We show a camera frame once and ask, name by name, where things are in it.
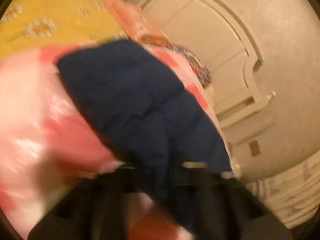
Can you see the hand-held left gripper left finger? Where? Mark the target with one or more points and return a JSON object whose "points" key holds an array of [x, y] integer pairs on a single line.
{"points": [[100, 205]]}

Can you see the yellow daisy print quilt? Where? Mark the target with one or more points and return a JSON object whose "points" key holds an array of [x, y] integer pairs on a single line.
{"points": [[62, 17]]}

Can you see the white bed headboard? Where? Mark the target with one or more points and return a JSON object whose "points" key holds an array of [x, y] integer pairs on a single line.
{"points": [[207, 25]]}

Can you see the brown wall plate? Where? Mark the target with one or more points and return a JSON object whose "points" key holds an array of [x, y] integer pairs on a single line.
{"points": [[254, 148]]}

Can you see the printed pale curtain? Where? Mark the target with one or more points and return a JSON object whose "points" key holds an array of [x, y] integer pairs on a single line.
{"points": [[295, 192]]}

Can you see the beige pillow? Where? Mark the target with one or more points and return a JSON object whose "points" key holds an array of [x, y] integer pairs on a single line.
{"points": [[210, 92]]}

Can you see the round patterned cushion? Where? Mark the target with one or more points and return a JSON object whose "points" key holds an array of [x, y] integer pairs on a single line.
{"points": [[197, 65]]}

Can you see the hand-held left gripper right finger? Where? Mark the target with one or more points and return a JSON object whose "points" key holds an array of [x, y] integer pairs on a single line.
{"points": [[225, 205]]}

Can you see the pink checked plastic sheet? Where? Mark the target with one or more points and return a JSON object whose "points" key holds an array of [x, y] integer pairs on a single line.
{"points": [[32, 120]]}

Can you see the navy blue garment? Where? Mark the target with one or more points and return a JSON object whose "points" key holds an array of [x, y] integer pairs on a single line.
{"points": [[130, 100]]}

